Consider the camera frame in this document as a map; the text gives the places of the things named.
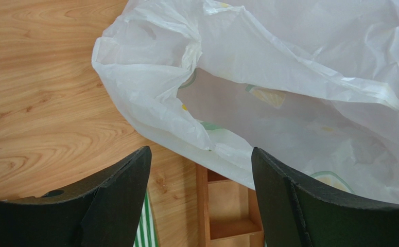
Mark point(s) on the green striped cloth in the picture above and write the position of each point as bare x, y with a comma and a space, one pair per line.
146, 235

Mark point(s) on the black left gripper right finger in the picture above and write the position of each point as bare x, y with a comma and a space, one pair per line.
298, 210

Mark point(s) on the white plastic bag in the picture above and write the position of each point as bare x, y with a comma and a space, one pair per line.
313, 83

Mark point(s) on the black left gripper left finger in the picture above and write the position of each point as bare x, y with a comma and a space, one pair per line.
103, 209

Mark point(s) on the wooden divided tray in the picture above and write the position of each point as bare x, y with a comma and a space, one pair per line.
228, 213

